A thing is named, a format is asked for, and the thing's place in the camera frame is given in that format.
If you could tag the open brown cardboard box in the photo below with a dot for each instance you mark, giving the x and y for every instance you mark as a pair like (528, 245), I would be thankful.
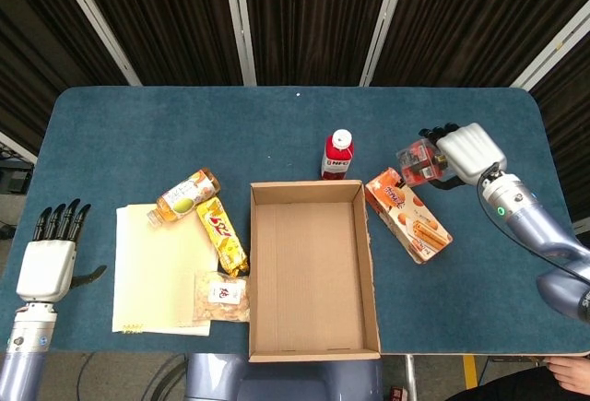
(309, 281)

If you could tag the gold foil snack packet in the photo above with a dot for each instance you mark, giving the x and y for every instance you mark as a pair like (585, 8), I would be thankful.
(223, 235)

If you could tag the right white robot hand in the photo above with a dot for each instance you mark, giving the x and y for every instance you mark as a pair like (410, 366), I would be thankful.
(472, 152)

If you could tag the blue-grey robot torso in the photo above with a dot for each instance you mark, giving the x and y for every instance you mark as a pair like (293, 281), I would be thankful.
(276, 382)

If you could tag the red NFC juice bottle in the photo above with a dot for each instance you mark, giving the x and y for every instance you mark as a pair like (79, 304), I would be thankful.
(336, 161)

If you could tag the dark equipment box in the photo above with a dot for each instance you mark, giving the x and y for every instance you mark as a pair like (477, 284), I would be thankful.
(14, 180)

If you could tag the bystander bare hand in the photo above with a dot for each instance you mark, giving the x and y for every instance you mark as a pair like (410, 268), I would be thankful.
(569, 373)

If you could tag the clear bag of crumbly snack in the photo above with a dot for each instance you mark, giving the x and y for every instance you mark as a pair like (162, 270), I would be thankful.
(221, 302)

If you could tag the dark pleated curtain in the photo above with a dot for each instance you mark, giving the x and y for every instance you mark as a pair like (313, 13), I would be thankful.
(313, 18)

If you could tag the metal table leg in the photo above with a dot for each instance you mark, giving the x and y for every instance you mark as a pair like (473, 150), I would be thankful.
(410, 378)

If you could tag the cream loose-leaf paper pad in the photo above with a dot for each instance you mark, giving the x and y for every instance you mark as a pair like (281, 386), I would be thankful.
(156, 272)

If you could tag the white partition post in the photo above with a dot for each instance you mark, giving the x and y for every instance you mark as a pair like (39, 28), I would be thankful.
(239, 23)
(97, 23)
(18, 147)
(385, 23)
(553, 46)

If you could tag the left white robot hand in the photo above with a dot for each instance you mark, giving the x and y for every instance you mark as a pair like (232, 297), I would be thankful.
(46, 269)

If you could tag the clear box of coffee capsules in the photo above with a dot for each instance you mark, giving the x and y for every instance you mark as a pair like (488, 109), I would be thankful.
(417, 163)

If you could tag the orange egg roll biscuit box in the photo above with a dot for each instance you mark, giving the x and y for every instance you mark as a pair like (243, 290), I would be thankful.
(405, 221)

